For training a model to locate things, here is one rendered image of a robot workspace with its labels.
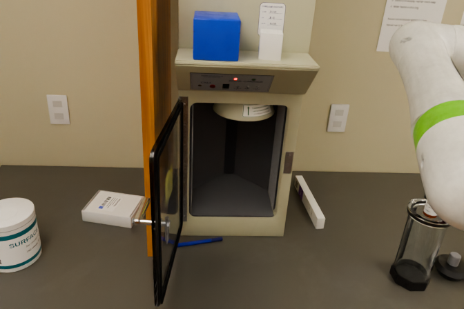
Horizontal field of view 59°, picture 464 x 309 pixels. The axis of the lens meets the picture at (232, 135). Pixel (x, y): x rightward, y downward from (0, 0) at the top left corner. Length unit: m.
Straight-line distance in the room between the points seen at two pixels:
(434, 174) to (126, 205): 0.98
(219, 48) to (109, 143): 0.84
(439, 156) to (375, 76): 1.03
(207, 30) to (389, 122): 1.00
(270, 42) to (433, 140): 0.45
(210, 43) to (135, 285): 0.64
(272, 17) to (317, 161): 0.82
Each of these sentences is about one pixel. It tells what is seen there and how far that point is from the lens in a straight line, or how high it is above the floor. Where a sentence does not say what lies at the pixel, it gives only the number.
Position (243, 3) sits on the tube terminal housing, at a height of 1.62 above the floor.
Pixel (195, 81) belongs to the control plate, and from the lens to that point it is 0.96.
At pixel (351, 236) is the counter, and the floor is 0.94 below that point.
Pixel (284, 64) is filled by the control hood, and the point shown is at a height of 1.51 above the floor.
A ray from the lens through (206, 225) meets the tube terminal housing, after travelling 1.25.
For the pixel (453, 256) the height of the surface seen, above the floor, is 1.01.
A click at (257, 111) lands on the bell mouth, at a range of 1.10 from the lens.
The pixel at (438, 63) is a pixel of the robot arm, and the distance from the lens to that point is 0.80.
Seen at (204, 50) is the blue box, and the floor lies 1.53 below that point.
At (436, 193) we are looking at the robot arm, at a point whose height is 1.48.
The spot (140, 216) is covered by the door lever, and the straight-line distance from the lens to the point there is 0.91.
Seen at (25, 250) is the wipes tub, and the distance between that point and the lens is 1.22.
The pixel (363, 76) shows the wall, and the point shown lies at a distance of 1.58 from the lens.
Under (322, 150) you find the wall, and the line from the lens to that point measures 1.66.
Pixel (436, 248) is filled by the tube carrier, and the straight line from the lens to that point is 1.17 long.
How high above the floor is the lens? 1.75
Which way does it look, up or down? 25 degrees down
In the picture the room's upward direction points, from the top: 4 degrees clockwise
